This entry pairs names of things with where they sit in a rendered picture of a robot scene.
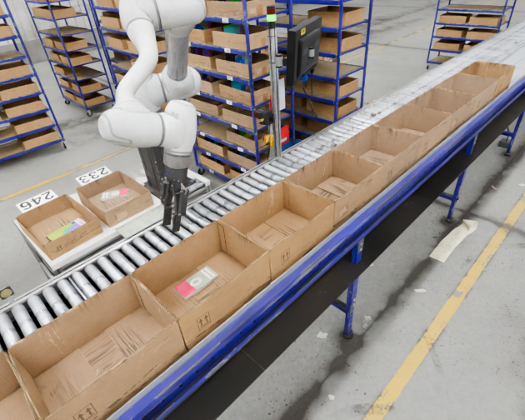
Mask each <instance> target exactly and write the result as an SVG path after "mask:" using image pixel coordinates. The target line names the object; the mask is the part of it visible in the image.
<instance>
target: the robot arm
mask: <svg viewBox="0 0 525 420"><path fill-rule="evenodd" d="M206 12H207V11H206V6H205V2H204V0H120V1H119V14H120V18H121V21H122V25H123V28H124V29H125V31H126V33H127V35H128V36H129V38H130V39H131V41H132V43H133V44H134V46H135V47H136V49H137V50H138V52H139V58H138V60H137V61H136V62H135V63H134V64H133V66H132V67H131V68H130V70H129V71H128V72H127V74H126V75H125V76H124V78H123V79H122V81H121V82H120V83H119V85H118V87H117V91H116V104H115V105H114V106H113V108H112V109H109V110H107V111H106V112H104V113H103V114H102V115H101V116H100V118H99V119H98V129H99V132H100V134H101V136H102V137H103V138H104V139H105V140H106V141H107V142H109V143H112V144H115V145H118V146H123V147H130V148H149V147H164V155H163V163H164V164H165V173H164V175H165V176H166V177H162V191H161V201H160V203H161V204H162V205H163V207H164V210H163V220H162V225H163V226H167V225H171V218H172V233H175V232H179V231H180V224H181V218H182V216H183V215H186V212H187V203H188V193H189V189H186V188H185V187H184V180H185V179H186V178H187V176H188V168H189V167H190V165H191V157H192V150H193V145H194V143H195V139H196V134H197V114H196V108H195V107H194V106H193V105H192V104H191V103H190V102H187V101H183V100H182V99H185V98H190V97H192V96H193V95H195V94H196V93H198V92H199V90H200V88H201V86H202V83H201V78H200V76H199V74H198V72H197V71H196V70H195V69H193V68H191V67H189V66H188V45H189V34H190V33H191V31H192V30H193V29H194V28H195V26H196V24H199V23H200V22H201V21H202V20H203V19H204V18H205V16H206ZM160 30H164V31H165V38H166V50H167V65H166V67H165V68H164V69H163V71H162V72H161V73H158V74H153V73H152V72H153V70H154V68H155V67H156V66H157V63H158V46H157V42H156V36H155V32H157V31H160ZM164 103H169V104H168V105H167V106H166V108H165V112H163V110H162V108H161V105H163V104H164ZM173 196H174V206H175V214H173V216H172V209H173V208H172V204H171V203H172V200H173ZM163 199H164V200H163Z"/></svg>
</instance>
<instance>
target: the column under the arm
mask: <svg viewBox="0 0 525 420"><path fill-rule="evenodd" d="M137 149H138V152H139V155H140V158H141V160H142V165H143V169H144V172H145V174H146V178H147V181H146V182H144V183H142V185H143V186H144V187H145V188H147V189H149V190H150V192H151V194H152V195H153V196H155V197H157V198H159V199H160V200H161V191H162V178H166V176H165V175H164V173H165V164H164V163H163V155H164V147H138V148H137ZM194 183H196V181H195V180H193V179H191V178H190V177H187V178H186V179H185V180H184V187H185V188H187V187H189V186H190V185H192V184H194Z"/></svg>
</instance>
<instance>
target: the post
mask: <svg viewBox="0 0 525 420"><path fill-rule="evenodd" d="M267 40H268V55H269V70H270V85H271V100H272V114H273V124H272V130H273V145H274V147H273V146H271V147H269V148H270V149H269V150H270V151H269V152H270V153H269V154H270V155H269V158H272V157H274V156H275V157H277V158H279V157H281V156H282V143H281V123H280V102H279V82H278V68H276V64H275V54H278V43H277V28H274V29H267Z"/></svg>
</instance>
